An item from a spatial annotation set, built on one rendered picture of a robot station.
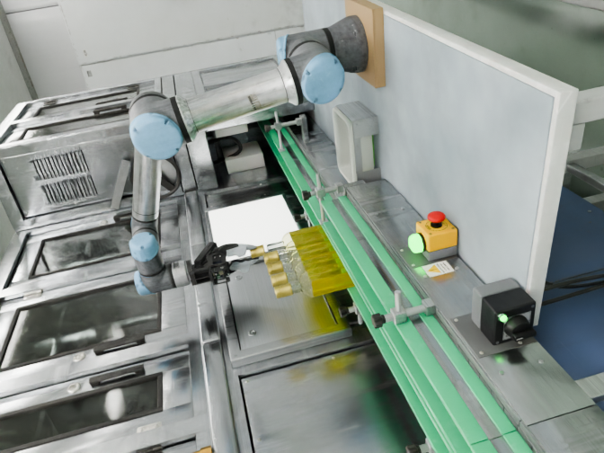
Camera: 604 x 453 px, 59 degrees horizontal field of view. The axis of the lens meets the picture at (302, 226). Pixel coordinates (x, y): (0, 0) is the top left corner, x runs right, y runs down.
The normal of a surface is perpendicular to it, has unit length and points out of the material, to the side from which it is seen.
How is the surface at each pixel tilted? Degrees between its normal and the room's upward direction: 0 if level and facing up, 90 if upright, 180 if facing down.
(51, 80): 90
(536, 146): 0
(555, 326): 90
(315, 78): 99
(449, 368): 90
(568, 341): 90
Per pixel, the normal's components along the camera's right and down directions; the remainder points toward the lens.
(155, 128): 0.17, 0.65
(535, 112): -0.96, 0.23
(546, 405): -0.13, -0.85
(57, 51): 0.23, 0.47
